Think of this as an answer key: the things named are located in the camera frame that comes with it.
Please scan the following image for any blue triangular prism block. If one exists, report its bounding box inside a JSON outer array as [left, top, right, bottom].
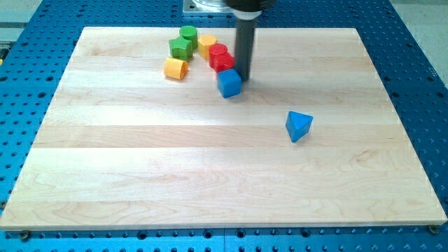
[[286, 111, 314, 143]]

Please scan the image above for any yellow hexagon block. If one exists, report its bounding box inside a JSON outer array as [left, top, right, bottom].
[[197, 34, 218, 60]]

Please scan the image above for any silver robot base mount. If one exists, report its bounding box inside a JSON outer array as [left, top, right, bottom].
[[183, 0, 231, 14]]

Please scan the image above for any wooden board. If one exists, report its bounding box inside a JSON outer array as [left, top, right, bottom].
[[1, 27, 447, 231]]

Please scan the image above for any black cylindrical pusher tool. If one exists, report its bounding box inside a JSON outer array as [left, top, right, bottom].
[[224, 0, 277, 82]]

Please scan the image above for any blue cube block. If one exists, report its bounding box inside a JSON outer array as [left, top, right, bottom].
[[217, 69, 242, 98]]

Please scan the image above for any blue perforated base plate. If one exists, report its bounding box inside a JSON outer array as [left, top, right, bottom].
[[1, 1, 447, 251]]

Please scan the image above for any green cylinder block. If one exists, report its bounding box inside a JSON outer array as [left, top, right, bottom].
[[179, 25, 198, 50]]

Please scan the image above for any red star block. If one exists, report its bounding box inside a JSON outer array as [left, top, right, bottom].
[[213, 52, 235, 73]]

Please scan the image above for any yellow half-cylinder block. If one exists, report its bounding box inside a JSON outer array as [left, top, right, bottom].
[[164, 57, 189, 80]]

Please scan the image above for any red cylinder block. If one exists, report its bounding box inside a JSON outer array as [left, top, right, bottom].
[[209, 43, 228, 69]]

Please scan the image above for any green star block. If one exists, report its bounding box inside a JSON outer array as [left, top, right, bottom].
[[169, 36, 193, 61]]

